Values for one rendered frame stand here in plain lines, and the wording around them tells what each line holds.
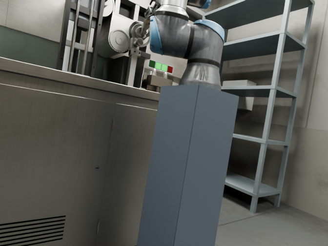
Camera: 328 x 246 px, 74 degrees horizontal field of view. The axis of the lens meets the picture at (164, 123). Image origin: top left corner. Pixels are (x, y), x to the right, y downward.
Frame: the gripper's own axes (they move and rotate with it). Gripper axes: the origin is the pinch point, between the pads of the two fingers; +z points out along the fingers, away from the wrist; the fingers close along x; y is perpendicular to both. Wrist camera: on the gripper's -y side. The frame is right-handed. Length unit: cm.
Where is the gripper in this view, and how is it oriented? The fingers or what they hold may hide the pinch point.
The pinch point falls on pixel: (144, 36)
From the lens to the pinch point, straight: 136.9
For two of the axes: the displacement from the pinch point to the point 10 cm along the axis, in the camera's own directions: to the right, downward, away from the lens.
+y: -2.5, -8.3, 5.0
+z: -5.4, 5.5, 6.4
